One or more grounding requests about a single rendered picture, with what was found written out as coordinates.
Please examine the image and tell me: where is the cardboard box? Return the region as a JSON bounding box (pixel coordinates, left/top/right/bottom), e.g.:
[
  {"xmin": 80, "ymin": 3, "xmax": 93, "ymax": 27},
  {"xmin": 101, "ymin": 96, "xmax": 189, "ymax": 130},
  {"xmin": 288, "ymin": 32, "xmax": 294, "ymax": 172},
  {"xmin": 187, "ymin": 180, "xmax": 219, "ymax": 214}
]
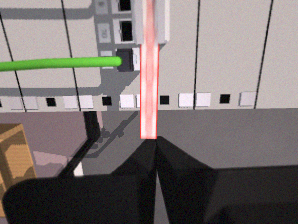
[{"xmin": 0, "ymin": 123, "xmax": 37, "ymax": 218}]

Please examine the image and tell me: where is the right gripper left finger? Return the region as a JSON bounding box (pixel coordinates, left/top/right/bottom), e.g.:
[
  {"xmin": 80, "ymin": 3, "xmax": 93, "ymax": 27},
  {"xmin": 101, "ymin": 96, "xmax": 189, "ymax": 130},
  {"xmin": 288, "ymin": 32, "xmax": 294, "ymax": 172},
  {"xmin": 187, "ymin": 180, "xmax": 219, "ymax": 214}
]
[{"xmin": 2, "ymin": 139, "xmax": 157, "ymax": 224}]

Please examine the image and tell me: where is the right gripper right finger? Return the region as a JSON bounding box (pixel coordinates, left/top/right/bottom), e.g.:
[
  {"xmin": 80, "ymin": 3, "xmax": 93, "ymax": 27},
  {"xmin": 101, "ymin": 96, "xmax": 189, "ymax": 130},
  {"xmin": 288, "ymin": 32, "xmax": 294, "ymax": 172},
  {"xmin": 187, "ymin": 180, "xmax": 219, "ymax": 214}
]
[{"xmin": 155, "ymin": 136, "xmax": 298, "ymax": 224}]

